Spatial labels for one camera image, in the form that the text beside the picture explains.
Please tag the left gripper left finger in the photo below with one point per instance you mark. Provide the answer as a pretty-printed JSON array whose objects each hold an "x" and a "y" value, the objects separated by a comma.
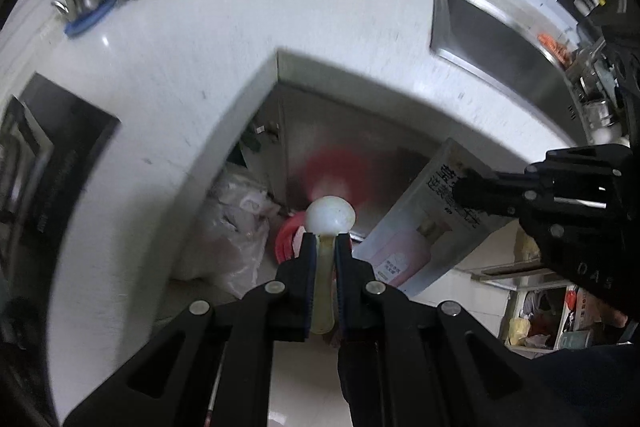
[{"x": 279, "y": 310}]

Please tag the black gas stove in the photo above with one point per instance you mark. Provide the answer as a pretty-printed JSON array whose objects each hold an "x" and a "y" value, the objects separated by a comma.
[{"x": 50, "y": 141}]

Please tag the stainless steel sink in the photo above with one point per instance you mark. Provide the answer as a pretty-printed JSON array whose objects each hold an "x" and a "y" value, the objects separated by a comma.
[{"x": 486, "y": 42}]

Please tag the white plastic spoon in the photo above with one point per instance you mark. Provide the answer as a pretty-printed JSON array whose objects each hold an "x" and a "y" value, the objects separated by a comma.
[{"x": 326, "y": 218}]

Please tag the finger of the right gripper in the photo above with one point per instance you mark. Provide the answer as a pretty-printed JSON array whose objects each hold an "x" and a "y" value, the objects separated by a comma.
[{"x": 501, "y": 194}]

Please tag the white woven sack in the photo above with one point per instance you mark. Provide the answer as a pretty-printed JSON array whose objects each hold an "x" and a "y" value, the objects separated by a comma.
[{"x": 228, "y": 237}]

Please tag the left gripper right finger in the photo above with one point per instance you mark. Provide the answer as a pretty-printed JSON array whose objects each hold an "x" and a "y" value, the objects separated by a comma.
[{"x": 369, "y": 310}]

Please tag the blue saucer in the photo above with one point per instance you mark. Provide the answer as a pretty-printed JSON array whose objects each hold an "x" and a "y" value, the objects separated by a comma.
[{"x": 83, "y": 24}]

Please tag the white shampoo sachet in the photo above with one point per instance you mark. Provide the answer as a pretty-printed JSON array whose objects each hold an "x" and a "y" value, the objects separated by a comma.
[{"x": 426, "y": 233}]

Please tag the red trash bin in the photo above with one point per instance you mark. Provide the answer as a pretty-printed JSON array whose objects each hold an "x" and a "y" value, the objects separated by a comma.
[{"x": 290, "y": 237}]

